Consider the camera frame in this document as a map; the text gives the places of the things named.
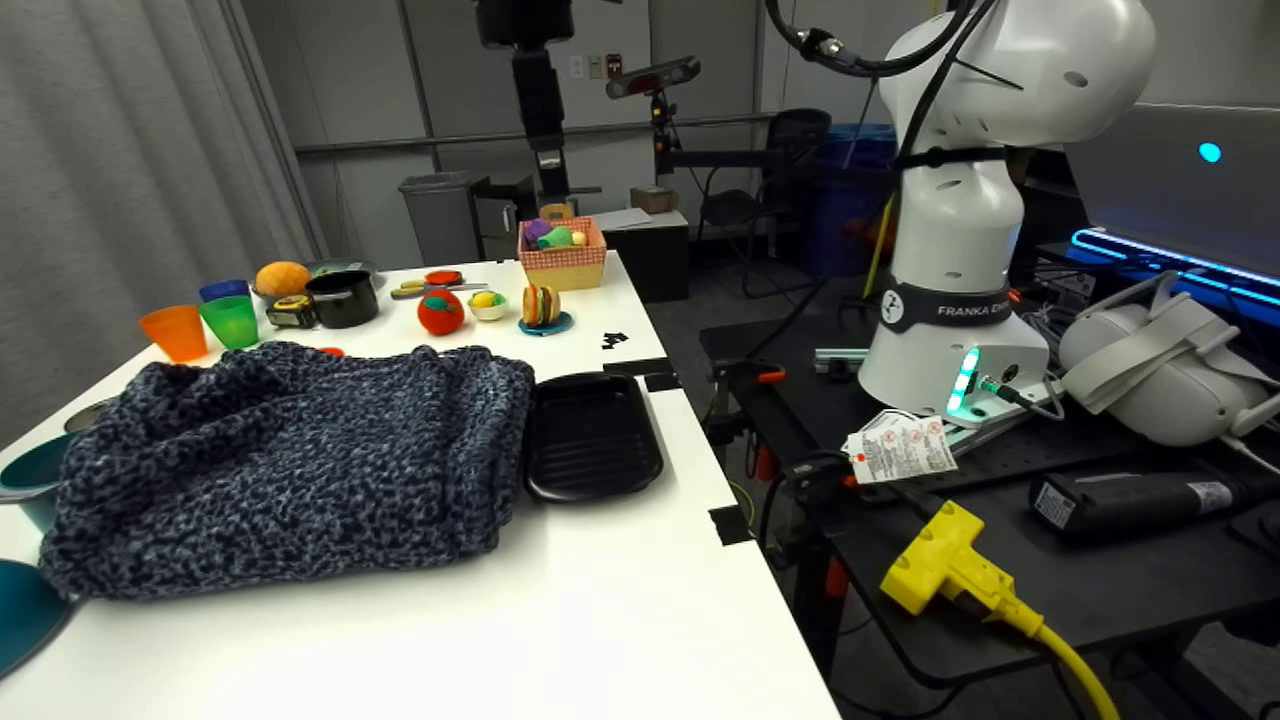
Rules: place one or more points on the camera on black tripod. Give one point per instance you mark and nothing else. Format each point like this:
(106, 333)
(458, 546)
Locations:
(653, 76)

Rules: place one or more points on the orange toy bread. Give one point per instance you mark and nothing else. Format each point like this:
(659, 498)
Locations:
(281, 279)

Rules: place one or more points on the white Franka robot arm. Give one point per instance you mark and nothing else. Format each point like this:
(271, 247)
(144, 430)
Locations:
(953, 243)

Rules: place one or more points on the teal toy bowl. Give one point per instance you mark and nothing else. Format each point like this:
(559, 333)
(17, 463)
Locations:
(27, 623)

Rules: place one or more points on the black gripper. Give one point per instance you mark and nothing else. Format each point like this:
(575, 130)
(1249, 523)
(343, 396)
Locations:
(524, 21)

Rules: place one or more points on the grey trash bin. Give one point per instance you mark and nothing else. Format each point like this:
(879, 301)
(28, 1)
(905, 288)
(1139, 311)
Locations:
(437, 221)

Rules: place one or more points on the black ridged plastic tray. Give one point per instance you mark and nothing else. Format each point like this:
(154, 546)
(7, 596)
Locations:
(594, 441)

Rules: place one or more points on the red toy tomato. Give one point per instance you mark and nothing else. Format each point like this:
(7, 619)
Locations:
(440, 311)

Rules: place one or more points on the small cardboard box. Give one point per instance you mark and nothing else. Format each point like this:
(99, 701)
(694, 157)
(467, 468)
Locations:
(653, 200)

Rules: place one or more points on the small dark jar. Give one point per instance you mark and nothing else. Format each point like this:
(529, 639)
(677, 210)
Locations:
(289, 311)

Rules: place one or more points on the dark blue knitted towel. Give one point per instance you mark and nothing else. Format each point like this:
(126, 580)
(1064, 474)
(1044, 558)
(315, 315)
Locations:
(295, 466)

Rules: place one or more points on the white paper tag red print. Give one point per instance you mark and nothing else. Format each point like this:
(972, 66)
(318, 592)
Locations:
(902, 445)

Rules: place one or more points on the toy burger on teal plate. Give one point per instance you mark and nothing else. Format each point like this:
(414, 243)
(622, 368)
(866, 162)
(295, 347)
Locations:
(542, 305)

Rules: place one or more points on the black side cabinet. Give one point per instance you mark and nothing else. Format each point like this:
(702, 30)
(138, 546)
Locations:
(653, 261)

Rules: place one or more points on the grey round metal lid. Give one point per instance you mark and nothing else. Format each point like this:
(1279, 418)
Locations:
(87, 418)

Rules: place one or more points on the black power brick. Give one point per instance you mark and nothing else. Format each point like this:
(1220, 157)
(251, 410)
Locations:
(1135, 500)

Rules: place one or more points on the dark cooking pot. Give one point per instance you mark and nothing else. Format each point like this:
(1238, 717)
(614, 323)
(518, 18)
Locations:
(343, 299)

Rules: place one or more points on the black office chair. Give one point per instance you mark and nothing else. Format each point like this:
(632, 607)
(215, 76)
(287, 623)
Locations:
(793, 146)

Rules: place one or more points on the orange plastic cup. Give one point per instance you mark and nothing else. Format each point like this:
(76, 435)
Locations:
(174, 333)

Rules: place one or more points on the yellow toy food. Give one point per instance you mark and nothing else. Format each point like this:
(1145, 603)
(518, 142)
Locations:
(490, 305)

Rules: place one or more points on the tiny black plastic part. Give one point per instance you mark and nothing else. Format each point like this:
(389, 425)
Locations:
(614, 337)

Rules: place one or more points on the orange red toy plate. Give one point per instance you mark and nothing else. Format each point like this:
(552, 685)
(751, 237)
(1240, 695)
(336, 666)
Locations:
(329, 355)

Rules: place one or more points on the small red toy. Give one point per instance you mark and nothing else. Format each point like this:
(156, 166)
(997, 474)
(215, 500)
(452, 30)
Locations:
(445, 279)

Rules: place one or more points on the orange box with toys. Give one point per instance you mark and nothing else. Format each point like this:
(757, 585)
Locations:
(563, 261)

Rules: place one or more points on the white VR headset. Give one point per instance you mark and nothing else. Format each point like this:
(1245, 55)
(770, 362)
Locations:
(1161, 384)

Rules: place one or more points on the grey laptop with blue light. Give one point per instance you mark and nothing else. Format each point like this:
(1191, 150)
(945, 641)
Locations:
(1175, 185)

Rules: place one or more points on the grey curtain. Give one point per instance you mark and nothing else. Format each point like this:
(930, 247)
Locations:
(106, 200)

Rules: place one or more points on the green plastic cup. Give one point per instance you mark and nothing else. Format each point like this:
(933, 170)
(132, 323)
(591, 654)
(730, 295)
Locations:
(231, 325)

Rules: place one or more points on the blue plastic cup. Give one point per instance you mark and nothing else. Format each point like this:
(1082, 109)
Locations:
(223, 288)

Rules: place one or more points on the blue storage bin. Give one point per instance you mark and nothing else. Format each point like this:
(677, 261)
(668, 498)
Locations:
(844, 200)

